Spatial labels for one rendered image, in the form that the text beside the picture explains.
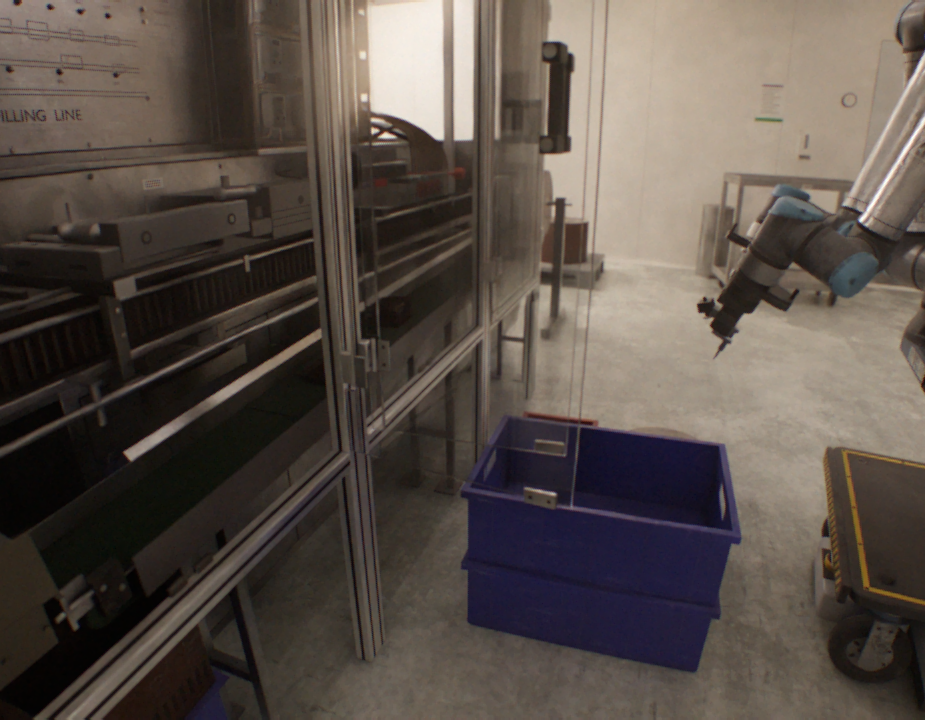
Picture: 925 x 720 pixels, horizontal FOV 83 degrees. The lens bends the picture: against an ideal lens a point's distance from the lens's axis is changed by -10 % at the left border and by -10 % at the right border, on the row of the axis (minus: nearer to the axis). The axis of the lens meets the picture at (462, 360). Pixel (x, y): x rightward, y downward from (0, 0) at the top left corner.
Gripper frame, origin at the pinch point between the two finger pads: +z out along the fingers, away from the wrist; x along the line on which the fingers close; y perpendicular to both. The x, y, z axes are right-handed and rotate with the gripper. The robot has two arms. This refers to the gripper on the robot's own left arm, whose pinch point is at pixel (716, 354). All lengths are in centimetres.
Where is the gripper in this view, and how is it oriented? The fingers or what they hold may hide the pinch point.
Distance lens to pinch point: 137.8
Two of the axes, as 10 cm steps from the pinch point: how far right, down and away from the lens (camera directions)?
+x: -6.0, 4.0, -6.9
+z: -2.6, 7.3, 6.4
